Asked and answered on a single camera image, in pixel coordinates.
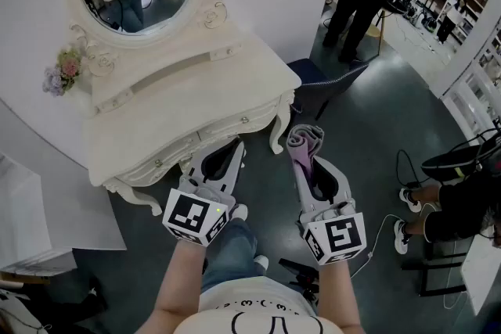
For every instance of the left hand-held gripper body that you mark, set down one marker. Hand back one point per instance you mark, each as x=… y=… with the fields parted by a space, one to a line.
x=188 y=213

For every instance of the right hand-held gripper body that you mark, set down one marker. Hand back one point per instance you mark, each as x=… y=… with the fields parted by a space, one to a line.
x=340 y=238

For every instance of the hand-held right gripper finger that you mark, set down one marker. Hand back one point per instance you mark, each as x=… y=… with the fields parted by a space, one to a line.
x=342 y=189
x=303 y=195

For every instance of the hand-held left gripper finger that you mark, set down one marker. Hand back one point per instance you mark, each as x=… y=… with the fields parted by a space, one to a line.
x=238 y=168
x=197 y=164

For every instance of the purple grey cloth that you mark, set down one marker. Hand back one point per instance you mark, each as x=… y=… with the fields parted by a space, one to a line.
x=303 y=142

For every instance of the person's right forearm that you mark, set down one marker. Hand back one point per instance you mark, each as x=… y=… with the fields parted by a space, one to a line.
x=338 y=293

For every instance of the person's left forearm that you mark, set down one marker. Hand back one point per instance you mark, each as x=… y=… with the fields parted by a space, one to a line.
x=176 y=277

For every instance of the white dressing table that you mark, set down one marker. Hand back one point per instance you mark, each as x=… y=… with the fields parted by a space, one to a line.
x=203 y=90

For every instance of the person's left white shoe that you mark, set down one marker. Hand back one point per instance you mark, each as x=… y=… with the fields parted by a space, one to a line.
x=238 y=212

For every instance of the person's white shoe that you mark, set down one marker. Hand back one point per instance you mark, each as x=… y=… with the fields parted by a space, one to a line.
x=261 y=262
x=238 y=212

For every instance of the person's blue jeans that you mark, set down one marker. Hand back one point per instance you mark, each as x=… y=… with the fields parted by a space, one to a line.
x=231 y=254

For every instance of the person's right white shoe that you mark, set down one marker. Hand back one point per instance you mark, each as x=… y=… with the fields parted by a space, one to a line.
x=261 y=262

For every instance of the person in white shirt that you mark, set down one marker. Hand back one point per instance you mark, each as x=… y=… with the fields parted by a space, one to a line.
x=254 y=293

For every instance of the black round device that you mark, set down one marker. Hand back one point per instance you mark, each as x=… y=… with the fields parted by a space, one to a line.
x=446 y=164

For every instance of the white board panel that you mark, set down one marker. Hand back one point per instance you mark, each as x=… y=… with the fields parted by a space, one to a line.
x=78 y=207

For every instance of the dark blue chair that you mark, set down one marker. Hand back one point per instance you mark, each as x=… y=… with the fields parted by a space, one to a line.
x=317 y=74

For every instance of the white rack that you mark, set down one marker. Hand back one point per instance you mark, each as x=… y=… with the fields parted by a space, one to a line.
x=466 y=105

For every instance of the yellow stool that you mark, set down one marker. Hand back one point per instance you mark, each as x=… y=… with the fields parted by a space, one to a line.
x=375 y=31

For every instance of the artificial flower bouquet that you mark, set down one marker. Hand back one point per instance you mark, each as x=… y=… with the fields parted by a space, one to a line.
x=68 y=66

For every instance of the white table black frame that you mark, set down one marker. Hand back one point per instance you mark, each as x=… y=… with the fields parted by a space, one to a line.
x=481 y=274

